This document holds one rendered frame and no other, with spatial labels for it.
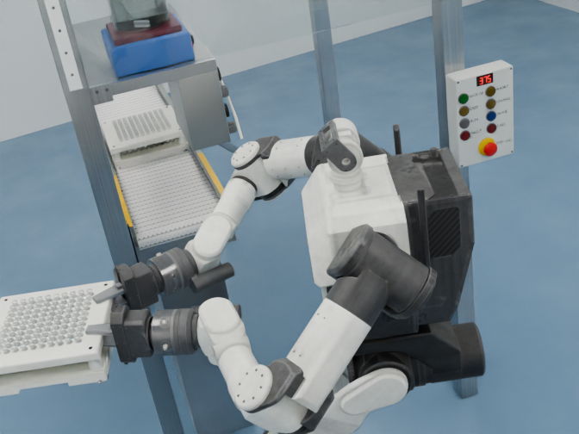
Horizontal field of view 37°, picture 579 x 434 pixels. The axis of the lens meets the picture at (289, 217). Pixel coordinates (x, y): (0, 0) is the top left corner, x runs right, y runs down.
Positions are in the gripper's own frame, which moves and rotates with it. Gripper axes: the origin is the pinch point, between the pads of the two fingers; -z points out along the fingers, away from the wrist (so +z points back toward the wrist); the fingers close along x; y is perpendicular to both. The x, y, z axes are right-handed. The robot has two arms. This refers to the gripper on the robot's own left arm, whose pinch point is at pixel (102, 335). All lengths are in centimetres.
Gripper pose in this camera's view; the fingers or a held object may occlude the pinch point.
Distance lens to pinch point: 171.7
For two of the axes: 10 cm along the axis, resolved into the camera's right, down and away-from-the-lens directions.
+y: 0.9, -5.1, 8.6
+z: 9.9, -0.6, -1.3
